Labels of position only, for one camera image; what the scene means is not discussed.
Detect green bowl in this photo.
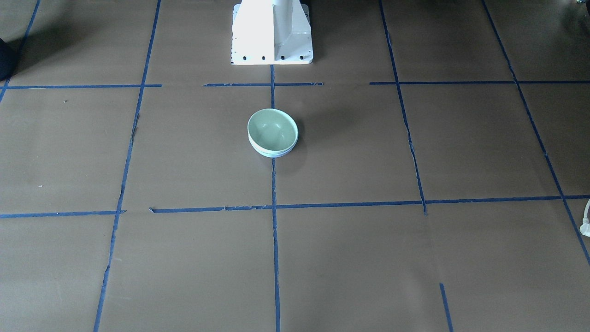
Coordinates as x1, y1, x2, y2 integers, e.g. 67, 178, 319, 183
247, 108, 299, 150

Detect blue bowl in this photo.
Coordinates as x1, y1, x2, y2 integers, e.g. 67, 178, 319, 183
249, 140, 298, 158

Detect blue saucepan with lid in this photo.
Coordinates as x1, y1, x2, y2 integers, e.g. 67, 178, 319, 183
0, 39, 18, 81

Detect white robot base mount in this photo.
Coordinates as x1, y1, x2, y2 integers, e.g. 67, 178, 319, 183
230, 0, 314, 65

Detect white toaster power cable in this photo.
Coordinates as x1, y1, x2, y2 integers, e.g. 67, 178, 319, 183
580, 197, 590, 237

